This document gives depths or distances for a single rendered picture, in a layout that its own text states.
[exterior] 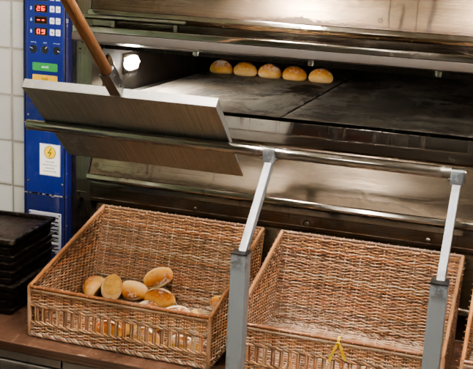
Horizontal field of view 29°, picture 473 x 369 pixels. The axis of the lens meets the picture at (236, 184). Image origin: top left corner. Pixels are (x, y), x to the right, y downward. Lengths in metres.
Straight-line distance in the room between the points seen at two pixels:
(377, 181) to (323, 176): 0.16
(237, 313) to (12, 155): 1.17
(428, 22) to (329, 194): 0.58
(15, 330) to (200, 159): 0.73
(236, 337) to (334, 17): 0.97
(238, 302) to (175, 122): 0.51
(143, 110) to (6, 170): 0.88
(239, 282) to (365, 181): 0.65
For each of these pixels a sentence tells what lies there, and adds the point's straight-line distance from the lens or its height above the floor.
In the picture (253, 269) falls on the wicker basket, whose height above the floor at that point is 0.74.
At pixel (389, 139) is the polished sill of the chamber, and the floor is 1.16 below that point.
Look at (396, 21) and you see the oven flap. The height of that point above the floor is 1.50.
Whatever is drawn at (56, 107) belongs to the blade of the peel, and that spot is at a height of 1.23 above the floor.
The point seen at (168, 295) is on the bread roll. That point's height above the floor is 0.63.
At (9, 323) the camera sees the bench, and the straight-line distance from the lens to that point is 2.79.
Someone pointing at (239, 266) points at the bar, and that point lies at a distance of 2.24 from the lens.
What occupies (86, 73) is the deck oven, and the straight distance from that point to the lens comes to 2.98.
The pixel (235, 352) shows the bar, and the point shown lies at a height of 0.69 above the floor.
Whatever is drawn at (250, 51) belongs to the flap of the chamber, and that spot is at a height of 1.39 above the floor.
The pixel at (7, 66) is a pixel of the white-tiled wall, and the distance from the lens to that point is 3.11.
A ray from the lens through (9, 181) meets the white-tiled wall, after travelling 3.18.
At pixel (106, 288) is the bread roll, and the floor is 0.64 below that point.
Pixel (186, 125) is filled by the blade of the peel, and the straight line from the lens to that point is 2.42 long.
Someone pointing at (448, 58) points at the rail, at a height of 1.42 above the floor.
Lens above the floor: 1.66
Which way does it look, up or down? 14 degrees down
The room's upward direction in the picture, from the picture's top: 3 degrees clockwise
